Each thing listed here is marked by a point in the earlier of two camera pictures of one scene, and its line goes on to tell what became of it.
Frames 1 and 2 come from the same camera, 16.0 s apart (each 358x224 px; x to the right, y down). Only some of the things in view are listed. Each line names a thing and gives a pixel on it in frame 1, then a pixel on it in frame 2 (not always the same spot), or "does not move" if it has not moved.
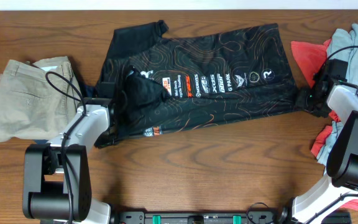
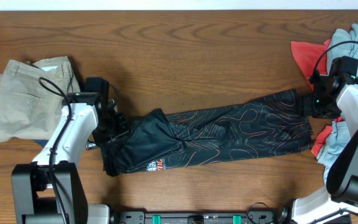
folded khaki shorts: x=33 y=101 does not move
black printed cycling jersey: x=155 y=77 → x=249 y=129
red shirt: x=310 y=56 does not move
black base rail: x=198 y=217 does not move
